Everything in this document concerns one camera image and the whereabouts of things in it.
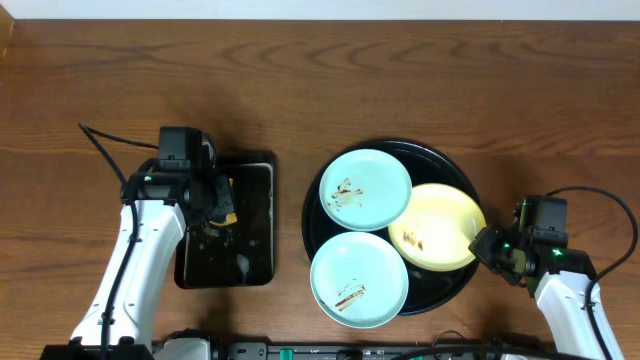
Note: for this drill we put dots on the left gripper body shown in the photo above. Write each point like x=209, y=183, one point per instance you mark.
x=220, y=198

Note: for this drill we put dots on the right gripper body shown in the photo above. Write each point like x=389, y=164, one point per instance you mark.
x=495, y=247

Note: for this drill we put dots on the green yellow sponge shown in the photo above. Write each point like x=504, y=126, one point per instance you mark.
x=225, y=218

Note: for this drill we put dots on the yellow plate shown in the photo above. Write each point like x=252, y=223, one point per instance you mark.
x=435, y=230

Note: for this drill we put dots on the light blue plate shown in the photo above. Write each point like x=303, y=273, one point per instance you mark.
x=365, y=189
x=359, y=280

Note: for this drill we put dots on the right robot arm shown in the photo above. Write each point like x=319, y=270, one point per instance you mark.
x=560, y=281

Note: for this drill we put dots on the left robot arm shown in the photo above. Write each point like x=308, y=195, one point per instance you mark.
x=158, y=209

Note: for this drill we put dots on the black rectangular tray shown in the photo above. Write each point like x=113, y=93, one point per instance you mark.
x=241, y=253

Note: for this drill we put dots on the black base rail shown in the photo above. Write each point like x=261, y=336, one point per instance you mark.
x=261, y=350

